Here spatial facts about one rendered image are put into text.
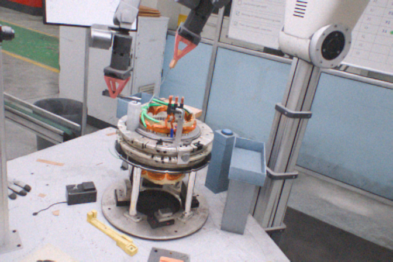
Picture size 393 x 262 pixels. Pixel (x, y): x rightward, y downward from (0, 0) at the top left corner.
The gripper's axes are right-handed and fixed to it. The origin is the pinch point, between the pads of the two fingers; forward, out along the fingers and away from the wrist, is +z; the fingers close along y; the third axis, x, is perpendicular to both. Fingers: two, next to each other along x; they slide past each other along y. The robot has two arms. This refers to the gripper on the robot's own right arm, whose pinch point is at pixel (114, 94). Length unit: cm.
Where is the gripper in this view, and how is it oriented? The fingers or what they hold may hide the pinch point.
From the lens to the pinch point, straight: 122.6
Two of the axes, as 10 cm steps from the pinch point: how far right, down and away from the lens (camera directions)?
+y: -1.5, 3.5, -9.2
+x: 9.6, 2.6, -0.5
